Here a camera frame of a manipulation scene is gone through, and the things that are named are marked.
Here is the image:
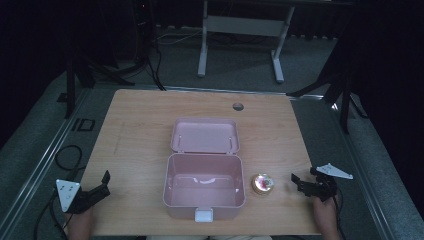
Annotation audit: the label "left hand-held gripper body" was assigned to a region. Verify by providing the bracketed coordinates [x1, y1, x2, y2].
[55, 178, 111, 215]

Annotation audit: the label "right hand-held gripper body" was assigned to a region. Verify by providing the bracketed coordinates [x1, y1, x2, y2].
[301, 162, 354, 203]

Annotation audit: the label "pink plastic storage box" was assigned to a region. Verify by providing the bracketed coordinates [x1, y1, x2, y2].
[162, 116, 248, 224]

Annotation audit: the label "person's left hand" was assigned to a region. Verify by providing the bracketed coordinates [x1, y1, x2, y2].
[64, 207, 96, 233]

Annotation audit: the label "person's right hand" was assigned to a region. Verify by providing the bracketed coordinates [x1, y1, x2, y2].
[312, 195, 340, 228]

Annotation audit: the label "black metal stand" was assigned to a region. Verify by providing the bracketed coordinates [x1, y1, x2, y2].
[63, 49, 136, 120]
[286, 63, 369, 135]

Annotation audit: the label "person's light clothing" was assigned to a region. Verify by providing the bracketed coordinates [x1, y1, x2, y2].
[145, 235, 273, 240]

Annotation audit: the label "dark computer tower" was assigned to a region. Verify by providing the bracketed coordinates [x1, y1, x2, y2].
[130, 0, 157, 63]

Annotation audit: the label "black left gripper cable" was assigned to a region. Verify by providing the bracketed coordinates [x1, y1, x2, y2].
[33, 186, 69, 240]

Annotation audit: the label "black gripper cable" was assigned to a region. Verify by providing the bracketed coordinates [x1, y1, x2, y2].
[332, 186, 348, 240]
[33, 186, 69, 240]

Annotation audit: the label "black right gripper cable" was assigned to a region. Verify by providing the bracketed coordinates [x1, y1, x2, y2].
[332, 186, 348, 240]

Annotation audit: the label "black looped floor cable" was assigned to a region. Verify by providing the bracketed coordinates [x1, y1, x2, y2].
[53, 144, 87, 181]

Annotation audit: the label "metal floor rail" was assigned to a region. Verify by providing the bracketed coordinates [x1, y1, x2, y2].
[289, 94, 398, 240]
[0, 88, 93, 236]

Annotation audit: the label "black hanging cables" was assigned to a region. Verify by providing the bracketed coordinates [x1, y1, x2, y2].
[133, 19, 168, 92]

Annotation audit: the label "white floor cable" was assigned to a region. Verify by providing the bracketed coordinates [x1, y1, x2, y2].
[155, 30, 203, 46]

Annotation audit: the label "white desk frame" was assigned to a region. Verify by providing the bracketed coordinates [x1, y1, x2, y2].
[197, 0, 296, 84]

